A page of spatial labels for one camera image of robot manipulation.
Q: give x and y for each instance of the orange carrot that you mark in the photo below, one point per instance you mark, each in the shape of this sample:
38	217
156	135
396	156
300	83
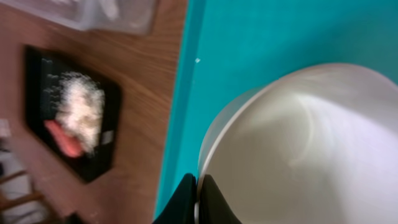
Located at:
69	145

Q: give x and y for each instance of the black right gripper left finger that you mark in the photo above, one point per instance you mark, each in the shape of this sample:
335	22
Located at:
180	207

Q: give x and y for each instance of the black tray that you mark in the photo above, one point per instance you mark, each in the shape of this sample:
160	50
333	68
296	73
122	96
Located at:
87	167

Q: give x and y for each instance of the clear plastic bin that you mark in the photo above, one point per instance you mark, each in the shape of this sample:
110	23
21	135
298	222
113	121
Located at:
126	16

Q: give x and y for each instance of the teal serving tray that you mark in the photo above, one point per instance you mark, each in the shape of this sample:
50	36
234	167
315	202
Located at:
229	47

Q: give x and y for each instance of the rice and peanuts pile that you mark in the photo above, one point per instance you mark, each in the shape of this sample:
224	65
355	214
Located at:
74	100

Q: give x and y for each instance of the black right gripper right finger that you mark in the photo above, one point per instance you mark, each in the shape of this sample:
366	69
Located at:
213	208

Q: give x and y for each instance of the white bowl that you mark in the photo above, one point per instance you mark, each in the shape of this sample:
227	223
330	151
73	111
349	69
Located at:
318	145

